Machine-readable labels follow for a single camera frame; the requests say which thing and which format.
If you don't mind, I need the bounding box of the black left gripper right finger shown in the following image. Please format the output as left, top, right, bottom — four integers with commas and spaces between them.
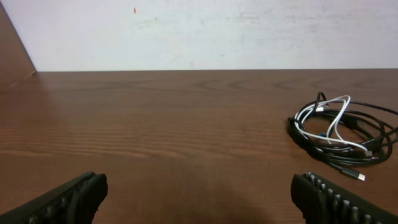
290, 172, 397, 224

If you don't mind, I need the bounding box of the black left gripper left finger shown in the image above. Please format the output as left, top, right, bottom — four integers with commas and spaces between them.
1, 172, 108, 224

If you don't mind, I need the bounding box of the black usb cable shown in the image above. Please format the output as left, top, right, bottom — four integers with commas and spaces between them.
287, 91, 398, 181

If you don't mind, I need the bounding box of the white usb cable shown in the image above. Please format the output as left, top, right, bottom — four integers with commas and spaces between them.
294, 95, 373, 157

